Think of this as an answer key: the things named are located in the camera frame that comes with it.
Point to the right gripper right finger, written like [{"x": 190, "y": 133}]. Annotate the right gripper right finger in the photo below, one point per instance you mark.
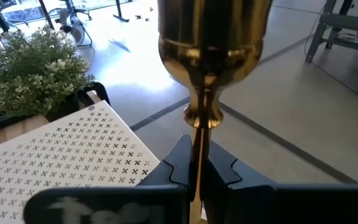
[{"x": 244, "y": 196}]

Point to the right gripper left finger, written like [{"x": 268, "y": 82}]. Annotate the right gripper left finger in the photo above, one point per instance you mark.
[{"x": 166, "y": 193}]

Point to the gold candlestick holder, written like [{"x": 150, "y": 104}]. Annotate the gold candlestick holder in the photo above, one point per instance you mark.
[{"x": 210, "y": 62}]

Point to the white perforated metal shelf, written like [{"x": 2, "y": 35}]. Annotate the white perforated metal shelf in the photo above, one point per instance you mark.
[{"x": 73, "y": 149}]

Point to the green potted plant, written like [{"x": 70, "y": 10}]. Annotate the green potted plant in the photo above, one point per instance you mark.
[{"x": 33, "y": 74}]

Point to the black stand leg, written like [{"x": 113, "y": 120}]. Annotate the black stand leg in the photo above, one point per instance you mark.
[{"x": 119, "y": 12}]

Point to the white floor fan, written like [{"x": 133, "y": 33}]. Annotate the white floor fan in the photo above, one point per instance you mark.
[{"x": 73, "y": 26}]

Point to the grey metal table frame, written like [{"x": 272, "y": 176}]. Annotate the grey metal table frame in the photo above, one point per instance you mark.
[{"x": 343, "y": 23}]

